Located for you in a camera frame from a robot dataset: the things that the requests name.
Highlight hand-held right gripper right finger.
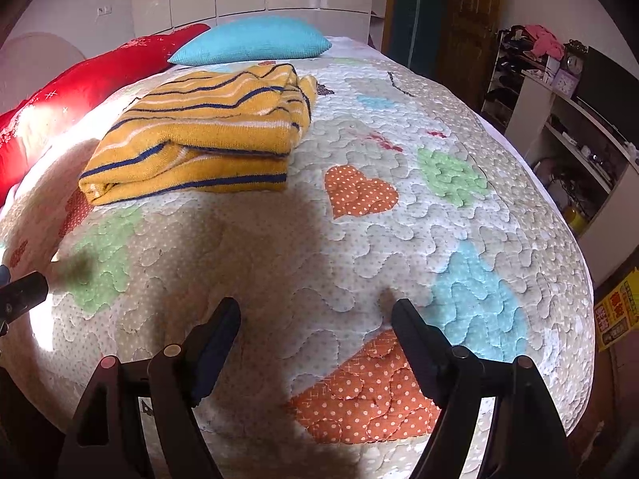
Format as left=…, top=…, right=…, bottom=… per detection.
left=392, top=298, right=575, bottom=479

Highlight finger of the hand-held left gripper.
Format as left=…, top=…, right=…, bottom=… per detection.
left=0, top=264, right=49, bottom=335

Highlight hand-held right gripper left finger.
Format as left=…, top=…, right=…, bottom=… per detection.
left=57, top=297, right=243, bottom=479

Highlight yellow striped knit sweater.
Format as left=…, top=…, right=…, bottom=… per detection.
left=79, top=62, right=319, bottom=206

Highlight pink clothes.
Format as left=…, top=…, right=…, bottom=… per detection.
left=522, top=24, right=565, bottom=59

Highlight patchwork quilted bedspread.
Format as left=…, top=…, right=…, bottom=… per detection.
left=0, top=35, right=597, bottom=479

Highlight yellow bottle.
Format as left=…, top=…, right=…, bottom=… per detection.
left=564, top=202, right=590, bottom=233

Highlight yellow printed cardboard box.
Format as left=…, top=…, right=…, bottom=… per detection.
left=594, top=269, right=639, bottom=352

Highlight red patterned pillow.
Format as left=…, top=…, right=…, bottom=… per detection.
left=0, top=23, right=211, bottom=208

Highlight white round headboard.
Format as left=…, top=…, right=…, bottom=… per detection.
left=0, top=32, right=88, bottom=78

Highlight white shelf desk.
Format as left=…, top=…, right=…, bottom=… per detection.
left=504, top=70, right=639, bottom=285

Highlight turquoise pillow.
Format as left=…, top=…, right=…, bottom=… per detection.
left=167, top=15, right=333, bottom=67

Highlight black monitor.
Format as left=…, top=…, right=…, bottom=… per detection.
left=574, top=46, right=639, bottom=145

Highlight brown wooden door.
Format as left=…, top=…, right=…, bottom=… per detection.
left=437, top=0, right=505, bottom=93

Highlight dark teal curtain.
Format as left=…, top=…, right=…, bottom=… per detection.
left=389, top=0, right=445, bottom=68

